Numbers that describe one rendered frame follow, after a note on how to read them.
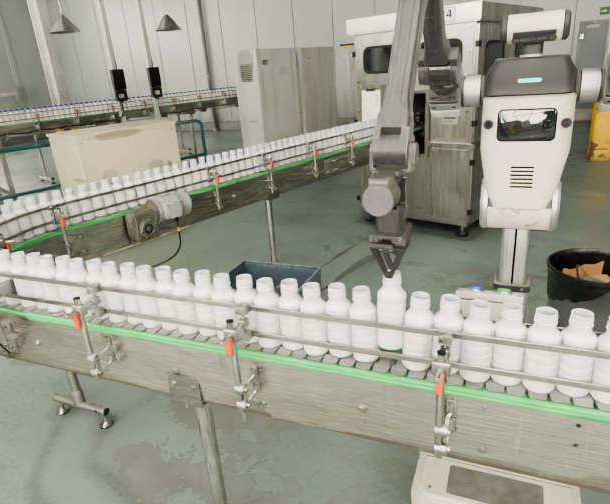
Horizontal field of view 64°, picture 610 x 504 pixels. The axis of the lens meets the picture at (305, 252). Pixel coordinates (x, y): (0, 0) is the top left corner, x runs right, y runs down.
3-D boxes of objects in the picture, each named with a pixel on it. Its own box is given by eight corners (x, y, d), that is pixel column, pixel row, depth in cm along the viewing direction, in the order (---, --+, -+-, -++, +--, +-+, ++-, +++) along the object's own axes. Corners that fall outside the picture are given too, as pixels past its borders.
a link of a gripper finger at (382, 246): (369, 280, 98) (369, 236, 94) (378, 268, 104) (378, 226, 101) (403, 284, 95) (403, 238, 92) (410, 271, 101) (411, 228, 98)
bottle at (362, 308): (373, 366, 103) (367, 296, 98) (348, 360, 107) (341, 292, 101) (384, 352, 108) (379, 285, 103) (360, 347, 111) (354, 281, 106)
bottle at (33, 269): (37, 311, 142) (21, 259, 136) (35, 304, 147) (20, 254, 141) (59, 305, 145) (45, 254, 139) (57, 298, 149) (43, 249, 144)
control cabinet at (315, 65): (316, 163, 856) (309, 46, 787) (339, 165, 825) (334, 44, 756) (285, 173, 799) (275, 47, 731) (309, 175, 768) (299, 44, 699)
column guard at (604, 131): (587, 160, 726) (597, 83, 687) (584, 155, 760) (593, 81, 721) (617, 160, 711) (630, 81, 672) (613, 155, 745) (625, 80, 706)
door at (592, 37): (568, 122, 1107) (580, 21, 1032) (567, 121, 1115) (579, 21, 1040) (619, 121, 1069) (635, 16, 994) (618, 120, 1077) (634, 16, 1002)
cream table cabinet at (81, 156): (161, 218, 594) (143, 119, 552) (192, 226, 556) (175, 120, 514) (73, 246, 518) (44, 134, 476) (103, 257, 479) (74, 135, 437)
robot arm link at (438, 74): (455, 64, 135) (436, 65, 137) (452, 44, 125) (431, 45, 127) (451, 95, 134) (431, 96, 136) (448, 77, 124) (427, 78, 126)
